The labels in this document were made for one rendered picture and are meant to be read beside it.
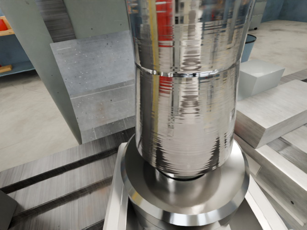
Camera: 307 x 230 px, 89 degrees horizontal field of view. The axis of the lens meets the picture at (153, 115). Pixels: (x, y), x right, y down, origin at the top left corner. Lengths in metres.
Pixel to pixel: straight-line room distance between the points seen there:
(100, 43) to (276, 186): 0.51
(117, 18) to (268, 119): 0.46
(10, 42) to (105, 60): 4.16
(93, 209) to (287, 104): 0.32
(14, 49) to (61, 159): 4.34
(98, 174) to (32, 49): 0.39
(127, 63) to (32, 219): 0.42
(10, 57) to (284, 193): 4.72
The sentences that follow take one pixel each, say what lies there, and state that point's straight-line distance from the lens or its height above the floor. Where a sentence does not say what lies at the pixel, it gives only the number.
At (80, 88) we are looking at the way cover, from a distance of 0.52.
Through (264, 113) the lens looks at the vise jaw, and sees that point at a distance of 0.25.
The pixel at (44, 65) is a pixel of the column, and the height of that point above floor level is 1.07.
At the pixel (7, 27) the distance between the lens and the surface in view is 4.04.
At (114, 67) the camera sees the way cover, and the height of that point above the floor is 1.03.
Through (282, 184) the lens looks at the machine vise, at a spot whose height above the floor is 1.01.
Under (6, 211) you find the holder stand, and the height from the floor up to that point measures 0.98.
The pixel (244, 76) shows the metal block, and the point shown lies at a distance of 0.29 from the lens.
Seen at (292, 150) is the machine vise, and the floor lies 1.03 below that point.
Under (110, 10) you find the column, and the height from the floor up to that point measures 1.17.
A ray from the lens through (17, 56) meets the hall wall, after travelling 4.68.
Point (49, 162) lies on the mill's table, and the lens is 0.39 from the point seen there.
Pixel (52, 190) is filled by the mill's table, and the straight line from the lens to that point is 0.34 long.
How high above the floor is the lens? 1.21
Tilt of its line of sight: 39 degrees down
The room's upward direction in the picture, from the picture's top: 6 degrees counter-clockwise
